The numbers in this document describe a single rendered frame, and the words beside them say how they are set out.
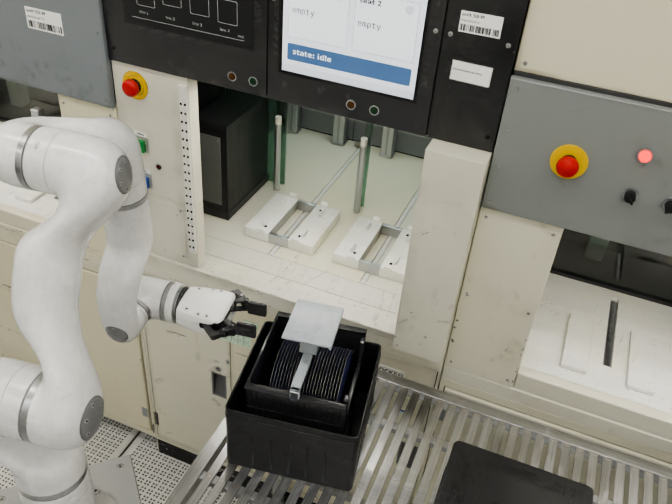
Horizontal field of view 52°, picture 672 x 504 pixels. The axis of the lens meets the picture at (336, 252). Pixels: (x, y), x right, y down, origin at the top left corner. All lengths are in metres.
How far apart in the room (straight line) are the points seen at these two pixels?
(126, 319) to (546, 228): 0.84
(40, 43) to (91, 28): 0.17
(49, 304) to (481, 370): 1.00
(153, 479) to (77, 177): 1.58
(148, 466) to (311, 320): 1.27
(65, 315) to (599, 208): 0.96
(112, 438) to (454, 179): 1.68
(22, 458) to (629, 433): 1.26
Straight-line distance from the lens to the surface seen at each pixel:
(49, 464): 1.29
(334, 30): 1.38
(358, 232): 1.96
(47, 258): 1.11
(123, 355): 2.28
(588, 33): 1.29
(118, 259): 1.37
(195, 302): 1.43
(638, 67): 1.30
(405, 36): 1.34
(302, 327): 1.37
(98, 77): 1.73
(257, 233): 1.95
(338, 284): 1.82
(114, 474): 1.57
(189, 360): 2.11
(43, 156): 1.09
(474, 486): 1.46
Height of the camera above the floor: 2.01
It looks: 36 degrees down
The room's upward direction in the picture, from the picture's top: 5 degrees clockwise
